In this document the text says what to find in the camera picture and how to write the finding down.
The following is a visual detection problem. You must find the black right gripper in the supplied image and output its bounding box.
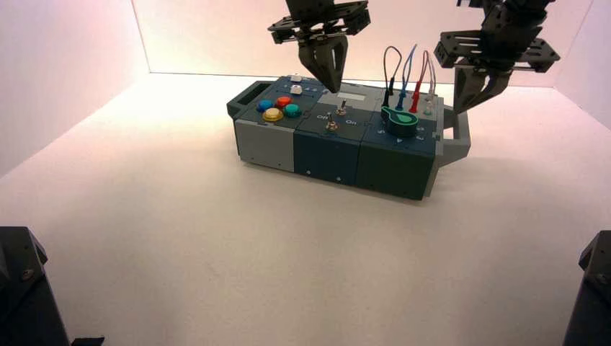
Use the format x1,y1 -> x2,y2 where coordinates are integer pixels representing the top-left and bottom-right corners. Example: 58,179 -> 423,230
434,0 -> 561,116

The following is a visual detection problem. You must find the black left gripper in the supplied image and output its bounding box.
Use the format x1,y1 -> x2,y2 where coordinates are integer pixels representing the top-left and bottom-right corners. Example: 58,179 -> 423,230
267,0 -> 372,94

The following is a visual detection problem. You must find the grey and teal control box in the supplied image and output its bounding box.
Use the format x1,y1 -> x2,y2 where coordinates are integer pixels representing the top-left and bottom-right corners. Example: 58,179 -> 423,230
226,74 -> 472,202

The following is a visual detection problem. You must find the green rotary knob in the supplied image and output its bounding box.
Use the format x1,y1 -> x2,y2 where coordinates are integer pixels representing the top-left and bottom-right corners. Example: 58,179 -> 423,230
380,105 -> 419,138

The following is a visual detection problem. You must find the white jumper cable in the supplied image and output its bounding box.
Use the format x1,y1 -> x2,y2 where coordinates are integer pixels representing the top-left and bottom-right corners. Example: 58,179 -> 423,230
422,52 -> 437,117

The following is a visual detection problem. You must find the red jumper cable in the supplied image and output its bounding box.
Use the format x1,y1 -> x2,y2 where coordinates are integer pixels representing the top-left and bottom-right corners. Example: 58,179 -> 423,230
409,50 -> 429,115

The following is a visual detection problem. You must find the black jumper cable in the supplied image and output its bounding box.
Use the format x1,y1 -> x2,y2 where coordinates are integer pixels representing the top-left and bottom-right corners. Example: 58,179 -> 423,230
381,46 -> 403,108

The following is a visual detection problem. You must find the blue jumper cable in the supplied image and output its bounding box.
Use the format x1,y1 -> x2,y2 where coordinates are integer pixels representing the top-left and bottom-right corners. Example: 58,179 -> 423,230
395,43 -> 419,112

